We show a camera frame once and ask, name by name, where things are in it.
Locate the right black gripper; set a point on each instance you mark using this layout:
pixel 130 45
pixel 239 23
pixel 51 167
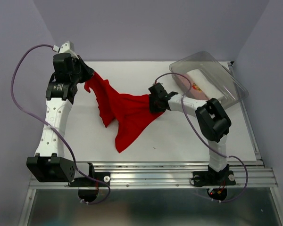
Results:
pixel 152 107

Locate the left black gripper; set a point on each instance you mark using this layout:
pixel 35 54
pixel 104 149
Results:
pixel 89 71

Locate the red t-shirt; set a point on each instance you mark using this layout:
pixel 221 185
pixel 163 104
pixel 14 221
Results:
pixel 132 112

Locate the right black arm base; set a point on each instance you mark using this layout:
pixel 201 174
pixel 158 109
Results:
pixel 212 178

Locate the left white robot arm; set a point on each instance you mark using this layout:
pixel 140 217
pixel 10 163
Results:
pixel 49 163

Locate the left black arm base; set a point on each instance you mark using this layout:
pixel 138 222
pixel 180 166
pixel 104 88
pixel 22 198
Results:
pixel 100 179

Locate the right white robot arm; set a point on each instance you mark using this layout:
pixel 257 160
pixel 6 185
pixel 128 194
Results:
pixel 213 121

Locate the rolled pink t-shirt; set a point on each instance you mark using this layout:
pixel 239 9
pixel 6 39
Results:
pixel 188 86

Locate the rolled white t-shirt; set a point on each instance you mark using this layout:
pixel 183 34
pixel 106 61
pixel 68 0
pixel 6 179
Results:
pixel 202 88

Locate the clear plastic bin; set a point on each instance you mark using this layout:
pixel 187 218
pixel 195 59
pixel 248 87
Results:
pixel 215 72

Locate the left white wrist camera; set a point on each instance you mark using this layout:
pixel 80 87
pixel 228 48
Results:
pixel 67 47

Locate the aluminium mounting rail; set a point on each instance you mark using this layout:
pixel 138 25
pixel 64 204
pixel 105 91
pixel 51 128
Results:
pixel 168 175

